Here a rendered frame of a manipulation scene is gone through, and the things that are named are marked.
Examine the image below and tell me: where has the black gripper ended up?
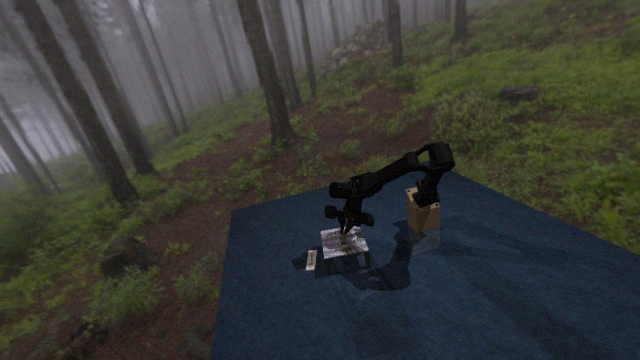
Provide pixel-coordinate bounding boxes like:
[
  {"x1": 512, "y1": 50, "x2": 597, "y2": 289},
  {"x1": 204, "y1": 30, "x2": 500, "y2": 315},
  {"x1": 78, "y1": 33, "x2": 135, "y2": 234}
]
[{"x1": 324, "y1": 199, "x2": 375, "y2": 235}]

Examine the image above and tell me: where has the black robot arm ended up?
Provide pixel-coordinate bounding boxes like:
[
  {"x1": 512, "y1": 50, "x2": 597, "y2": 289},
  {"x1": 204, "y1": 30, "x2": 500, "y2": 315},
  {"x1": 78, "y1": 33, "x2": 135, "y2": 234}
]
[{"x1": 329, "y1": 142, "x2": 455, "y2": 227}]

